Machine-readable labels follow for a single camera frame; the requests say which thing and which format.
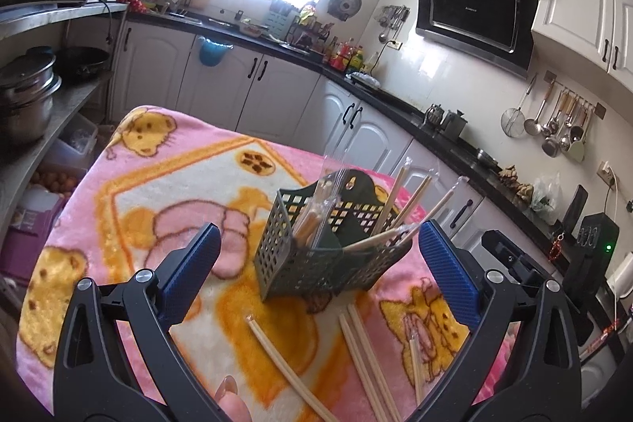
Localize black wok pan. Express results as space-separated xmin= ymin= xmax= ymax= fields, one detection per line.
xmin=54 ymin=46 xmax=110 ymax=85

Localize white upper cabinet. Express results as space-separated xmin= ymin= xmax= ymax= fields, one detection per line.
xmin=532 ymin=0 xmax=632 ymax=90

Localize blue hanging bin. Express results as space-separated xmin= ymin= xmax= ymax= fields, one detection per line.
xmin=196 ymin=36 xmax=234 ymax=68

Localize person's left hand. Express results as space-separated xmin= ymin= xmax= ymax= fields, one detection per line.
xmin=214 ymin=375 xmax=252 ymax=422

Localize wall mounted small fan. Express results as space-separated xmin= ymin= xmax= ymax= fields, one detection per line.
xmin=327 ymin=0 xmax=363 ymax=21

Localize steel stacked pots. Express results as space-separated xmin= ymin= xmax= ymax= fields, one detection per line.
xmin=1 ymin=50 xmax=61 ymax=146

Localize wrapped chopstick pair upright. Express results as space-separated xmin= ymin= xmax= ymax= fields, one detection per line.
xmin=370 ymin=157 xmax=412 ymax=237

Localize dark green utensil basket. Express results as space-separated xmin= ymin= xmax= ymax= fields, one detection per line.
xmin=254 ymin=169 xmax=412 ymax=301

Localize steel kettle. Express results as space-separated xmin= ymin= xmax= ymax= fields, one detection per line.
xmin=424 ymin=104 xmax=444 ymax=130

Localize black range hood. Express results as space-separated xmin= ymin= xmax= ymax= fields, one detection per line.
xmin=415 ymin=0 xmax=538 ymax=78

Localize hanging steel ladle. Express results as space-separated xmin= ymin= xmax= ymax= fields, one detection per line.
xmin=523 ymin=81 xmax=555 ymax=137

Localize hanging wire skimmer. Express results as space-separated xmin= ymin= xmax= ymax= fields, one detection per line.
xmin=500 ymin=74 xmax=538 ymax=138

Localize pink cartoon bear blanket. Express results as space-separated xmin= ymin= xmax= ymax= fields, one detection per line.
xmin=16 ymin=106 xmax=469 ymax=421

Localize chopstick pair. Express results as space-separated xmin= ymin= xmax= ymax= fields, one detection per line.
xmin=370 ymin=157 xmax=412 ymax=237
xmin=341 ymin=224 xmax=417 ymax=253
xmin=338 ymin=303 xmax=402 ymax=421
xmin=409 ymin=336 xmax=424 ymax=406
xmin=246 ymin=315 xmax=338 ymax=422

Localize wrapped thick chopstick bundle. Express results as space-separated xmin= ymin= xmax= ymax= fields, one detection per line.
xmin=292 ymin=177 xmax=340 ymax=248

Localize wrapped chopstick pair leaning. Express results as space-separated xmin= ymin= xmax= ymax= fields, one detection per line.
xmin=341 ymin=224 xmax=417 ymax=253

